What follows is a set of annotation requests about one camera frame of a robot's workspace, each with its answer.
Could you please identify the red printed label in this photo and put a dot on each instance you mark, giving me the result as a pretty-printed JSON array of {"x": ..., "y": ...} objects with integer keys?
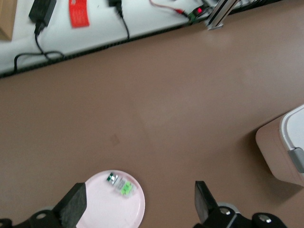
[{"x": 79, "y": 14}]

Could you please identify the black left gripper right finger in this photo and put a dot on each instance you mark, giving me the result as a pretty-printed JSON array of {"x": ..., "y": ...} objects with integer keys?
[{"x": 204, "y": 202}]

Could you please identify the brown cardboard box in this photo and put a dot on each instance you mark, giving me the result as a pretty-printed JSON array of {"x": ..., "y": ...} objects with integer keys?
[{"x": 6, "y": 19}]

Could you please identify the pink round plate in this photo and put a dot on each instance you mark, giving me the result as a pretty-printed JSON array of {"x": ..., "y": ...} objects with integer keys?
[{"x": 111, "y": 211}]

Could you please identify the aluminium profile with bracket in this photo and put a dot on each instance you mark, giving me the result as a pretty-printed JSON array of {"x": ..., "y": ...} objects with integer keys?
[{"x": 218, "y": 16}]

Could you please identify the black power adapter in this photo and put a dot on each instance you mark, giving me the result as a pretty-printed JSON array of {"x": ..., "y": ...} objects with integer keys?
[{"x": 41, "y": 9}]

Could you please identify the pink lunch box white lid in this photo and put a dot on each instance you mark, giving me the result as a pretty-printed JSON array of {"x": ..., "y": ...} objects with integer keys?
[{"x": 275, "y": 147}]

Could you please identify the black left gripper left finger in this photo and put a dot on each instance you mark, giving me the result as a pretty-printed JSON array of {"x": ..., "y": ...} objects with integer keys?
[{"x": 73, "y": 202}]

